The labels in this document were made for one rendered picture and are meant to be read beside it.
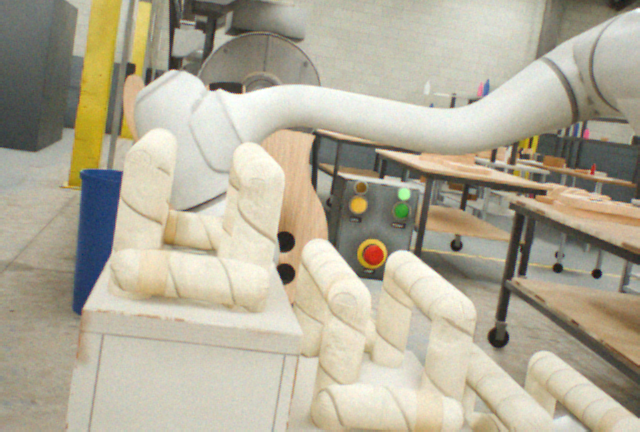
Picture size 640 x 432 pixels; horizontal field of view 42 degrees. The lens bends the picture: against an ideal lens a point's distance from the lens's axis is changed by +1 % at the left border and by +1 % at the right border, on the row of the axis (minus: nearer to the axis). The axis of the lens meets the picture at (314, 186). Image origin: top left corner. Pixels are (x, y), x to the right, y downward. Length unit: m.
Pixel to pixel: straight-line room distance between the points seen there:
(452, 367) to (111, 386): 0.25
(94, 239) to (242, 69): 2.80
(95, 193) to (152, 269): 3.74
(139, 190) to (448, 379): 0.27
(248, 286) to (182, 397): 0.09
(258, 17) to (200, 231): 0.98
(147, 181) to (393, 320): 0.31
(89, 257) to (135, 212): 3.81
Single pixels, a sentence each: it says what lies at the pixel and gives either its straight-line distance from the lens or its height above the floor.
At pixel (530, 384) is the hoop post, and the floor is 1.02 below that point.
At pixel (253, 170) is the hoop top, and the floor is 1.20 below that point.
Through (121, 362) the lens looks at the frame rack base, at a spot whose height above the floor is 1.07.
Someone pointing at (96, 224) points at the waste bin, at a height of 0.48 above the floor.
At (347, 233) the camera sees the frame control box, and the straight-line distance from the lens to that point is 1.69.
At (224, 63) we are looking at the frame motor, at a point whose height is 1.30.
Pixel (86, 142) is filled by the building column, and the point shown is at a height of 0.48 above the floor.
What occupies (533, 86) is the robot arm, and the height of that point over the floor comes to 1.32.
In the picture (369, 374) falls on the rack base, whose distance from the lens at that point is 0.78.
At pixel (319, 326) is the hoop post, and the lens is 0.79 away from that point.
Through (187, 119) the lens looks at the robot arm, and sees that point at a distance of 1.04.
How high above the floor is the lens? 1.26
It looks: 6 degrees down
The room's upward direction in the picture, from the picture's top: 9 degrees clockwise
